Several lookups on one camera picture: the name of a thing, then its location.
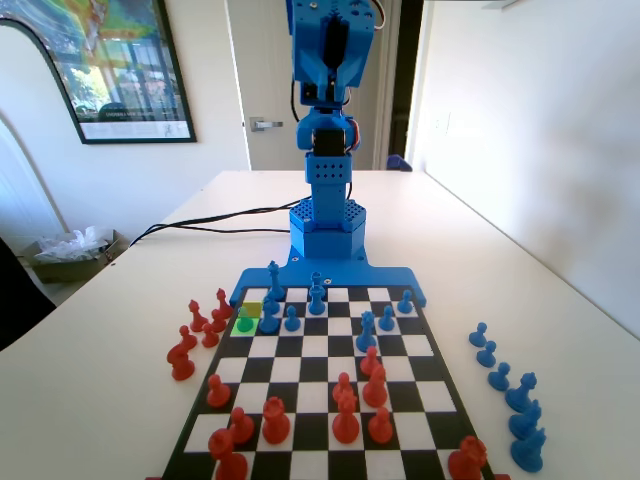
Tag red chess knight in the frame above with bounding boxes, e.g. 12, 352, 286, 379
166, 342, 197, 383

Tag red chess bishop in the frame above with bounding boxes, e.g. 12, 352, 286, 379
188, 298, 209, 333
361, 364, 390, 408
215, 287, 234, 320

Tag white arched panel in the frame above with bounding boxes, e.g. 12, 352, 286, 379
0, 17, 84, 242

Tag framed landscape poster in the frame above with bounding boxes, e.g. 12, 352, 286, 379
0, 0, 198, 147

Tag black power cable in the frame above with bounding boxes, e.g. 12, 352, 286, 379
128, 198, 304, 248
144, 223, 293, 236

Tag blue chess queen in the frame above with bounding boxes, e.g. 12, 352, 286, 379
354, 310, 379, 354

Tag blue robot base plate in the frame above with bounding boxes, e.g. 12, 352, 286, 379
232, 257, 430, 309

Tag black and white chess board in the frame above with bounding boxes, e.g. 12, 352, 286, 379
159, 284, 497, 480

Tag white door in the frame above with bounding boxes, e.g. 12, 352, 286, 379
224, 0, 396, 173

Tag red chess queen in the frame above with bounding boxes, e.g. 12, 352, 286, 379
330, 389, 363, 446

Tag cardboard box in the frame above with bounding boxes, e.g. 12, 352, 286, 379
21, 227, 130, 285

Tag blue chess knight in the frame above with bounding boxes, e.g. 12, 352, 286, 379
509, 424, 548, 473
507, 398, 543, 442

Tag clear crumpled plastic bag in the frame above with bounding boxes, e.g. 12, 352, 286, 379
33, 225, 115, 264

